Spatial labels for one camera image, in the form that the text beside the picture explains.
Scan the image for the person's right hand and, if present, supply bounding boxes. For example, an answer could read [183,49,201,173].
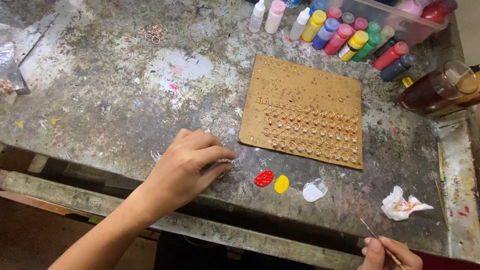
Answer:
[357,236,424,270]

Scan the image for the person's left hand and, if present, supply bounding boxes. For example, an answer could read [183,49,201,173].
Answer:
[144,128,236,213]

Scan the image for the thin wooden paint brush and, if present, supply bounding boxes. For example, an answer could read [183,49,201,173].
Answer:
[360,218,408,270]

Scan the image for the small clear plastic piece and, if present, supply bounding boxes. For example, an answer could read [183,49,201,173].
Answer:
[210,157,235,178]

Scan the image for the crumpled white tissue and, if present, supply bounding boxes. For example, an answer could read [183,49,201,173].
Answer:
[381,185,435,221]

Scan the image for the thin wooden stick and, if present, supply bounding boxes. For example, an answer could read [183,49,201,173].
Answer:
[434,178,449,224]
[435,136,445,183]

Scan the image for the red paint blob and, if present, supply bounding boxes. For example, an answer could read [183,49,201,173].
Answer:
[254,170,275,188]

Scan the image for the yellow paint blob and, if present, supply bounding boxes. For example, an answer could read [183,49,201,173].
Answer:
[274,175,290,194]

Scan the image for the white paint blob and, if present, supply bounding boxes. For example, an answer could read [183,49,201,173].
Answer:
[302,178,329,203]

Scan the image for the rows of gold rings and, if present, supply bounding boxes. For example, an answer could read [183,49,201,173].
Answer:
[256,96,360,164]

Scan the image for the loose pile of gold rings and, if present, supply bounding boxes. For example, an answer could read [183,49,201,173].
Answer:
[137,23,169,45]

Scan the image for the brown cardboard board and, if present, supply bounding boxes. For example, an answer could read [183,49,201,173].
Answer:
[238,54,364,170]

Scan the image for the glass jar of brown liquid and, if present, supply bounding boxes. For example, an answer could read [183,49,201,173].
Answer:
[399,59,480,114]

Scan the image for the clear plastic bag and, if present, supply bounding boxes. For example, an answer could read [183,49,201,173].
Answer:
[0,41,25,95]

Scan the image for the group of paint bottles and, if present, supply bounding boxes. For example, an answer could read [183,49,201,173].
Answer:
[248,0,418,82]

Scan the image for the clear plastic storage box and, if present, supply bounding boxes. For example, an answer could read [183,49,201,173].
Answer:
[325,0,459,39]

